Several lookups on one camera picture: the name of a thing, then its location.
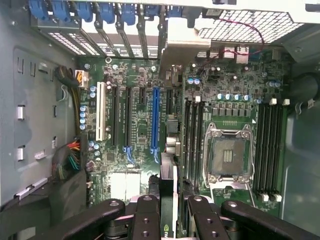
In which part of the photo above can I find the black RAM slot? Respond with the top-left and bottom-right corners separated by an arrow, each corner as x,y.
268,98 -> 278,202
253,99 -> 263,201
275,98 -> 291,202
261,99 -> 270,201
183,96 -> 192,185
196,96 -> 205,187
190,97 -> 198,186

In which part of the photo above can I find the blue expansion slot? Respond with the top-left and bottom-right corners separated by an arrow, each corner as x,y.
150,86 -> 161,151

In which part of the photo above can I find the long black expansion slot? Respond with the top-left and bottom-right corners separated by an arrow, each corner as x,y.
124,86 -> 134,148
111,84 -> 120,147

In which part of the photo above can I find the white expansion slot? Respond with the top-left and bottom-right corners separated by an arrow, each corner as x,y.
95,81 -> 107,142

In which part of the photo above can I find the short black expansion slot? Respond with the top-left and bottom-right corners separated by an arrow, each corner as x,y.
138,87 -> 148,106
165,88 -> 176,115

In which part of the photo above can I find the silver chipset heatsink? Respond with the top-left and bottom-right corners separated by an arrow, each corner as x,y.
109,171 -> 141,201

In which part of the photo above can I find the silver socket cover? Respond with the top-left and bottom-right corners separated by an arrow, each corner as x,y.
209,181 -> 253,208

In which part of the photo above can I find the CPU socket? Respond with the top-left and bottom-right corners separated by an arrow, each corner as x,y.
202,122 -> 256,188

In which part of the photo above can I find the black open PC case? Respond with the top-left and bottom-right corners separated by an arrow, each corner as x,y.
0,0 -> 320,240

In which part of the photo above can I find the green motherboard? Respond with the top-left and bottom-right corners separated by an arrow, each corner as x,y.
74,56 -> 292,218

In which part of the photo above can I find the black case fan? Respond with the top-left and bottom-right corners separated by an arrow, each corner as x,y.
287,69 -> 320,106

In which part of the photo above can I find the blue card latch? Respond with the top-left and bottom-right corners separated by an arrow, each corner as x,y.
51,0 -> 73,23
143,3 -> 160,20
96,1 -> 116,25
28,0 -> 50,21
167,4 -> 183,18
119,2 -> 137,26
74,0 -> 95,23

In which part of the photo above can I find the multicolour power wire bundle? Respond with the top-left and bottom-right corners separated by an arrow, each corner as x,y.
53,139 -> 82,181

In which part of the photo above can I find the yellow black power wire bundle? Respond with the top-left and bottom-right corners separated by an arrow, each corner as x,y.
55,65 -> 89,137

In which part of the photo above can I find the thin red fan wire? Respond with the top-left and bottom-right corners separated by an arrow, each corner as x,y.
207,18 -> 266,66

